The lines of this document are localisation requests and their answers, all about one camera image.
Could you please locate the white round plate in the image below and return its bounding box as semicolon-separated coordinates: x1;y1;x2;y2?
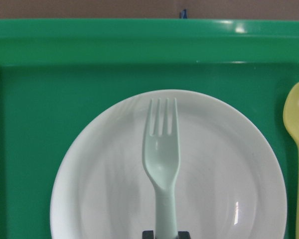
50;90;287;239

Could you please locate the pale mint plastic fork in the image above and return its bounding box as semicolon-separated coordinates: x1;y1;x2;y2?
142;98;180;239

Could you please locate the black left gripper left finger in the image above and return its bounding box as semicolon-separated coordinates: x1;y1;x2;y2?
142;231;155;239

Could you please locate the green plastic tray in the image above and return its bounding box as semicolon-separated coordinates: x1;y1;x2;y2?
0;19;299;239

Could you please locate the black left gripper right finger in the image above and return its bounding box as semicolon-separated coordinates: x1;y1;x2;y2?
177;231;190;239

